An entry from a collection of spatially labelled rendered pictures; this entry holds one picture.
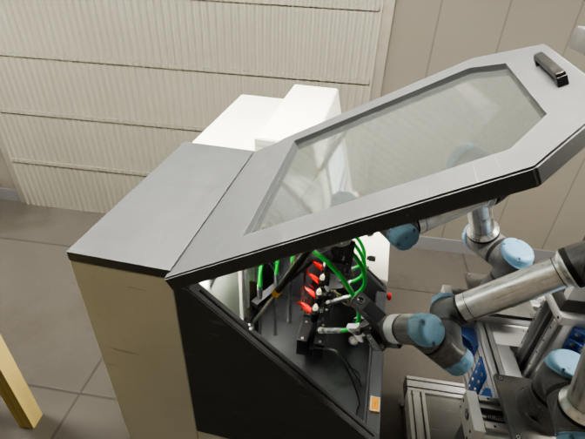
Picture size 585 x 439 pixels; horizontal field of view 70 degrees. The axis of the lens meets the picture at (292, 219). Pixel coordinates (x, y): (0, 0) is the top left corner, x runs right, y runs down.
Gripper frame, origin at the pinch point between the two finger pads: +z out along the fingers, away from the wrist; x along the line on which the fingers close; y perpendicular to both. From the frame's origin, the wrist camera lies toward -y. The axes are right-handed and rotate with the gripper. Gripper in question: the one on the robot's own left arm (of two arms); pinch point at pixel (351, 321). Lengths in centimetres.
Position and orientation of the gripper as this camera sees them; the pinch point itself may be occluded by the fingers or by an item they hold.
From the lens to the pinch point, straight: 132.8
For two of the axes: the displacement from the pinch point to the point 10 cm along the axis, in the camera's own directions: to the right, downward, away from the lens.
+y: 5.7, 8.2, 0.3
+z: -3.7, 2.2, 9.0
